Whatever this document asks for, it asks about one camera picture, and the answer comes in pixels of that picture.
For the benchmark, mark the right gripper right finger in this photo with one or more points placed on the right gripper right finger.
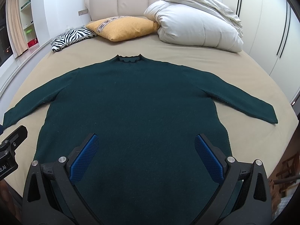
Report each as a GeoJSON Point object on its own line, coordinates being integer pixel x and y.
{"type": "Point", "coordinates": [213, 158]}

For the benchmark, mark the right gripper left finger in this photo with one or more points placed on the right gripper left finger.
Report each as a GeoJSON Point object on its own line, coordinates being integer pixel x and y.
{"type": "Point", "coordinates": [81, 157]}

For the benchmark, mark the dark green sweater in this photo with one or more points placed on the dark green sweater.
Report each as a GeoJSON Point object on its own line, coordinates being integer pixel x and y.
{"type": "Point", "coordinates": [147, 114]}

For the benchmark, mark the beige round bed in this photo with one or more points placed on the beige round bed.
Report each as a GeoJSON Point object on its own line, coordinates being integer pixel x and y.
{"type": "Point", "coordinates": [250, 138]}

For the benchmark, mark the wooden chair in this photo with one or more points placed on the wooden chair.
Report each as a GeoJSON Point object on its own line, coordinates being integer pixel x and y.
{"type": "Point", "coordinates": [289, 168]}

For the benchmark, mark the dark window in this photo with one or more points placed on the dark window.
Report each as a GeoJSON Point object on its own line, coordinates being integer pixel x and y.
{"type": "Point", "coordinates": [5, 47]}

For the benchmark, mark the red box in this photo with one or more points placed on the red box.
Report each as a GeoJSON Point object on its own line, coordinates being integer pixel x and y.
{"type": "Point", "coordinates": [32, 42]}

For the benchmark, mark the zebra print pillow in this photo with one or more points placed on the zebra print pillow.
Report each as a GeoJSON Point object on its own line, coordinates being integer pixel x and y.
{"type": "Point", "coordinates": [70, 37]}

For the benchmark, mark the yellow pillow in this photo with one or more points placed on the yellow pillow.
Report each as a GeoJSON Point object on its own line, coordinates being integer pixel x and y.
{"type": "Point", "coordinates": [122, 28]}

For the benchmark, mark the white wardrobe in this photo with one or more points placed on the white wardrobe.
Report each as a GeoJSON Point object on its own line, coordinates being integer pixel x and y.
{"type": "Point", "coordinates": [271, 38]}

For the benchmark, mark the white folded duvet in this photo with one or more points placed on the white folded duvet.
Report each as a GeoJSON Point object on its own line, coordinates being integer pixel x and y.
{"type": "Point", "coordinates": [184, 25]}

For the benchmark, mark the beige curtain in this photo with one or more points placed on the beige curtain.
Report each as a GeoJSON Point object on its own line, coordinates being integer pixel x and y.
{"type": "Point", "coordinates": [15, 31]}

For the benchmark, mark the cream folded blanket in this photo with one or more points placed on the cream folded blanket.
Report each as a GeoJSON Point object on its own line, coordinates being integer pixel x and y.
{"type": "Point", "coordinates": [215, 8]}

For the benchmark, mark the white wall shelf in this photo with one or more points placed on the white wall shelf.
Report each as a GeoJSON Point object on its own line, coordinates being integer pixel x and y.
{"type": "Point", "coordinates": [26, 18]}

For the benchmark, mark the wall switch plate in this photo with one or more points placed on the wall switch plate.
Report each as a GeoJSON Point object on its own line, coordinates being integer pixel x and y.
{"type": "Point", "coordinates": [82, 12]}

